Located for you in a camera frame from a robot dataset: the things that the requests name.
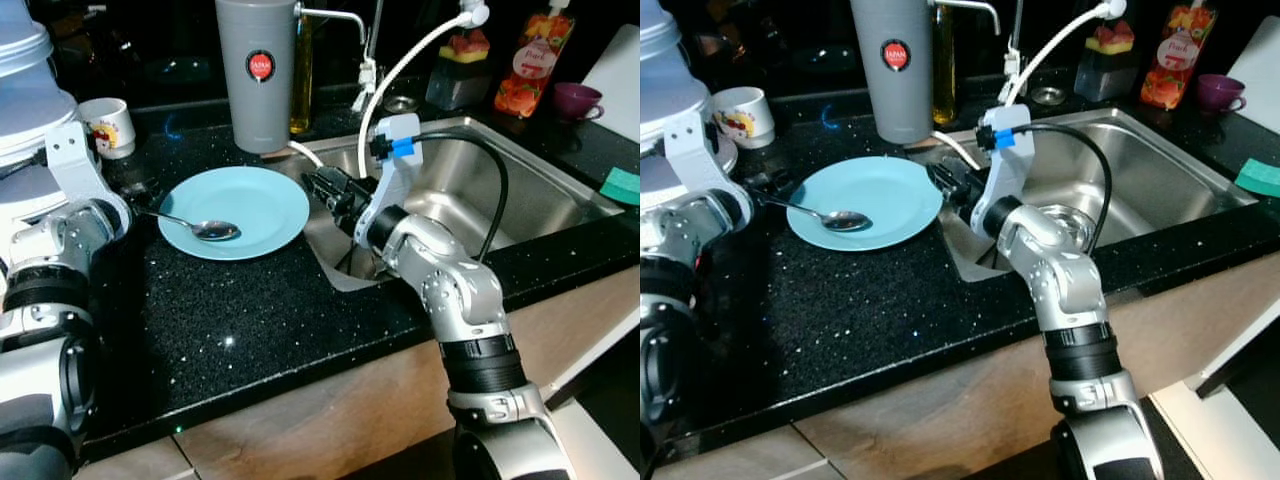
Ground light blue round plate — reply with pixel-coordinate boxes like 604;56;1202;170
787;156;943;252
158;166;311;262

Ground white mug with red print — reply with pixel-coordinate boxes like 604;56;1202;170
78;97;137;161
712;87;776;149

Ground yellow oil bottle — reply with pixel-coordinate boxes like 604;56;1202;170
290;10;316;136
933;5;958;126

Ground grey water filter canister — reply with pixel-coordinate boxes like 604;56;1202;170
215;0;368;154
850;0;1001;144

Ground steel sink drain strainer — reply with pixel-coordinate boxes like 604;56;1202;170
1040;203;1096;251

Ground chrome faucet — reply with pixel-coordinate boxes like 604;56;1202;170
1003;0;1026;101
352;0;386;111

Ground green sponge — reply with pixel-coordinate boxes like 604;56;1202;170
1234;158;1280;198
600;167;641;208

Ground white tiered food container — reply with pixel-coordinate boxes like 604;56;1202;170
640;0;739;201
0;0;81;221

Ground dark holder with red sponge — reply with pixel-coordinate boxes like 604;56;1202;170
425;28;493;111
1075;20;1141;103

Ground white cutting board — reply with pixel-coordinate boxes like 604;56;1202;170
582;25;641;141
1228;43;1280;136

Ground stainless steel sink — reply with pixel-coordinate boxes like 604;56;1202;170
245;115;626;293
905;107;1259;284

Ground purple cup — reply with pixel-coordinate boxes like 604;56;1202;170
553;82;605;123
1196;73;1248;113

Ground beige stone-look cabinet panel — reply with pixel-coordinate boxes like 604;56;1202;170
1105;250;1280;396
500;265;641;401
175;330;461;480
795;340;1061;480

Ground peach soap pump bottle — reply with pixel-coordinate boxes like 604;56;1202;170
493;0;576;119
1141;0;1219;111

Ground beige drawer front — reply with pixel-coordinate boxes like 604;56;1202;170
85;437;196;480
655;425;811;480

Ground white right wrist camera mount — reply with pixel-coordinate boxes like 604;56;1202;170
355;113;423;241
968;104;1036;236

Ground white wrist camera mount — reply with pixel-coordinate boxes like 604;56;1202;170
355;113;423;241
968;104;1036;236
45;120;131;226
662;110;751;211

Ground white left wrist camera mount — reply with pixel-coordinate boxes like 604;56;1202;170
662;110;751;211
45;120;131;226

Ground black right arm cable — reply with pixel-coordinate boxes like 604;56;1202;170
990;122;1114;256
375;133;509;263

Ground white flexible hose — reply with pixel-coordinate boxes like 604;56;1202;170
932;0;1126;171
288;0;491;181

